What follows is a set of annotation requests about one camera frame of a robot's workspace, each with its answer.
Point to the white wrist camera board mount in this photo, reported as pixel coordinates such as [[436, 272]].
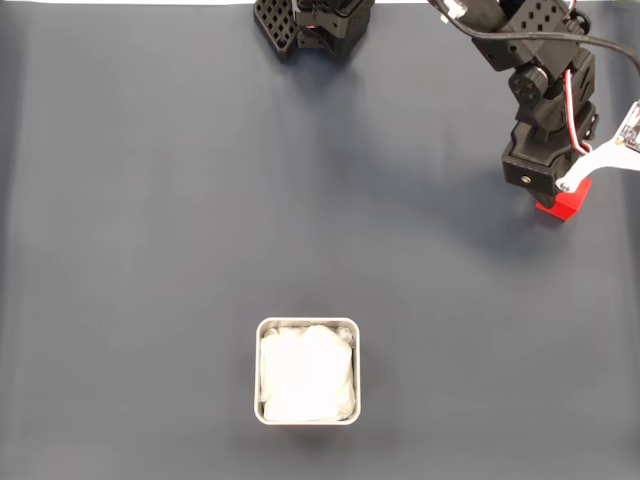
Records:
[[600, 159]]

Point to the white crumpled cloth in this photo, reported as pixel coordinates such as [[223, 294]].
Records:
[[307, 375]]

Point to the white square metal box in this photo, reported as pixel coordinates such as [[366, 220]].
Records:
[[257, 370]]

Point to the dark grey table mat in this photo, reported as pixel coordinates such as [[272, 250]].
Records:
[[150, 225]]

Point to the red cube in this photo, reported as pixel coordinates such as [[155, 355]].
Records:
[[570, 202]]

